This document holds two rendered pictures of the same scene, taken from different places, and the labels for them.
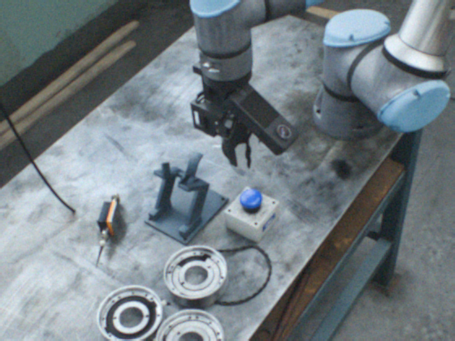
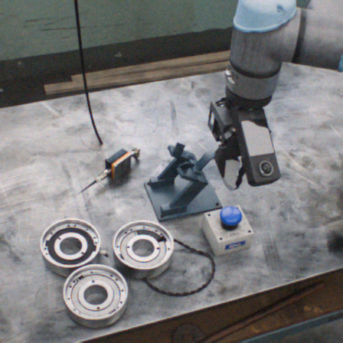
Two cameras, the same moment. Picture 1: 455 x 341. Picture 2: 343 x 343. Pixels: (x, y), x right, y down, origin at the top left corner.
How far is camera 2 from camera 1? 0.24 m
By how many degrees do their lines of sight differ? 17
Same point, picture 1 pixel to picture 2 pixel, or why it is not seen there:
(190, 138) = not seen: hidden behind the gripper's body
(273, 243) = (227, 264)
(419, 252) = not seen: outside the picture
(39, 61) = (207, 32)
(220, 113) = (227, 122)
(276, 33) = not seen: outside the picture
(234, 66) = (248, 86)
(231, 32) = (254, 53)
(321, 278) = (271, 326)
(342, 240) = (313, 307)
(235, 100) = (240, 116)
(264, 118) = (256, 146)
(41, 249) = (57, 157)
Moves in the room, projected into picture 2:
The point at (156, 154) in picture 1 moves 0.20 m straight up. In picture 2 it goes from (196, 138) to (206, 63)
